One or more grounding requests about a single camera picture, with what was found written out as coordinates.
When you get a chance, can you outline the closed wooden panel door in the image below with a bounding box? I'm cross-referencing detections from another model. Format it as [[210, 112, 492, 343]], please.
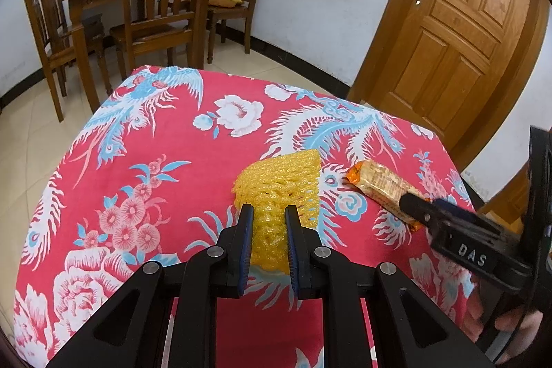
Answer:
[[347, 0, 552, 175]]

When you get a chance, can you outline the person's right hand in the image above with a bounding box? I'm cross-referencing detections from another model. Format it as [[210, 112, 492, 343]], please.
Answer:
[[466, 265, 546, 356]]

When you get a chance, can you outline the dark wooden chair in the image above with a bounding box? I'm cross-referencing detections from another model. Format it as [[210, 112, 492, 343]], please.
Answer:
[[18, 0, 114, 123]]

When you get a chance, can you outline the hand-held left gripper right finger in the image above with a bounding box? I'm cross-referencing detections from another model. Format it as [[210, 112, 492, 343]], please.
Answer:
[[285, 204, 494, 368]]

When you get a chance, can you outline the biscuit packet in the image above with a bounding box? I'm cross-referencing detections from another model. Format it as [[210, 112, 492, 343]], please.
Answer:
[[344, 160, 427, 233]]

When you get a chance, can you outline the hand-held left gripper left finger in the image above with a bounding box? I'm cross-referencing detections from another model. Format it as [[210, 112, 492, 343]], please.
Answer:
[[45, 203, 255, 368]]

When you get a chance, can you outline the open wooden panel door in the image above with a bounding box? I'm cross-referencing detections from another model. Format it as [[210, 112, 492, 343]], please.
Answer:
[[476, 159, 533, 218]]

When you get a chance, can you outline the red floral tablecloth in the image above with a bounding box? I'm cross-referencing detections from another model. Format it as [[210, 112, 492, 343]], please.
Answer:
[[13, 65, 488, 368]]

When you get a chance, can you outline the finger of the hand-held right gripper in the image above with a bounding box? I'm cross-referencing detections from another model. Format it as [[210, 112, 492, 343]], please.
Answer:
[[431, 198, 490, 224], [399, 193, 438, 233]]

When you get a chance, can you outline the yellow foam net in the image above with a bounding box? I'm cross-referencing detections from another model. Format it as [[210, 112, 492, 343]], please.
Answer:
[[232, 149, 322, 276]]

